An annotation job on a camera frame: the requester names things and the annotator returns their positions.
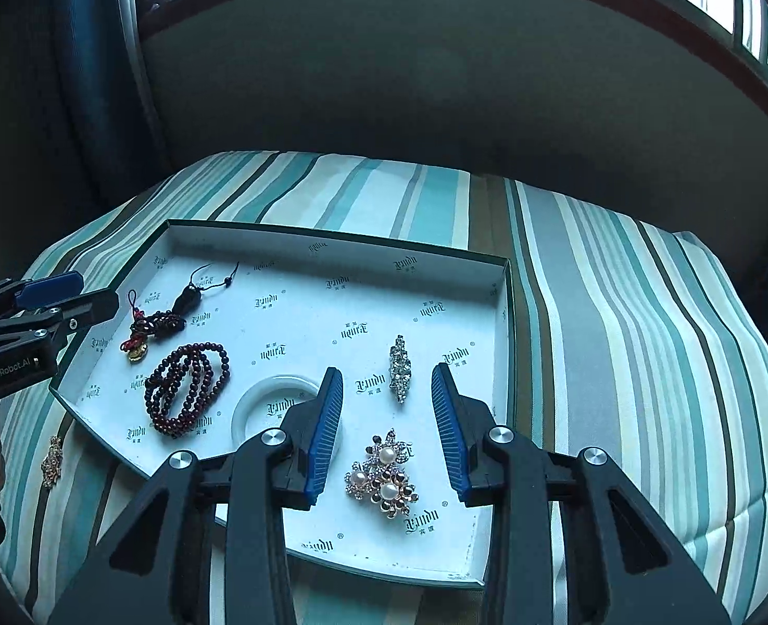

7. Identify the gold rhinestone brooch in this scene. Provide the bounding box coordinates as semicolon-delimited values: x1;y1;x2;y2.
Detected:
39;435;66;489

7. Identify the dark blue curtain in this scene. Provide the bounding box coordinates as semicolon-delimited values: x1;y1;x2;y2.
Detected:
52;0;170;209

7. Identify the red knot charm gold bell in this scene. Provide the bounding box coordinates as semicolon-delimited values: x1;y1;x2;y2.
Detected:
120;290;186;366

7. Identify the dark red bead bracelet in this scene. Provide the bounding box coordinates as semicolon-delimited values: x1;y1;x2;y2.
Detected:
144;342;232;439

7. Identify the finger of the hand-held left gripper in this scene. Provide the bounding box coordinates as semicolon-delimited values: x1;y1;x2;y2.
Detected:
0;271;84;325
0;290;120;347

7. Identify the silver rhinestone bar brooch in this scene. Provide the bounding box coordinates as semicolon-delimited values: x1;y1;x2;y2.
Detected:
387;333;414;406

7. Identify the reddish wooden window sill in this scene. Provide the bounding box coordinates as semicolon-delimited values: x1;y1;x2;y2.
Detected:
136;0;768;164

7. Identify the dark green shallow cardboard box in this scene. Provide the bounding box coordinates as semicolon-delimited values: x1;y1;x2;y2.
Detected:
48;218;515;593

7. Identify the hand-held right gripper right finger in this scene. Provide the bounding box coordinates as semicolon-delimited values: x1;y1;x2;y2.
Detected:
431;362;733;625

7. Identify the large pearl rhinestone brooch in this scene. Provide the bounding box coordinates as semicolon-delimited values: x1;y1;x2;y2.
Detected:
345;428;419;522

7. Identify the striped tablecloth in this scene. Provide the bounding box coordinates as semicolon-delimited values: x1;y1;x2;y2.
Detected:
0;149;768;625

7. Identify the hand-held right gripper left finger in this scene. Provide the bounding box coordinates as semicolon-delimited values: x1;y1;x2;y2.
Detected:
48;366;346;625

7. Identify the white jade bangle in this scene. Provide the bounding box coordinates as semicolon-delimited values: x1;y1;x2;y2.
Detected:
232;374;323;460

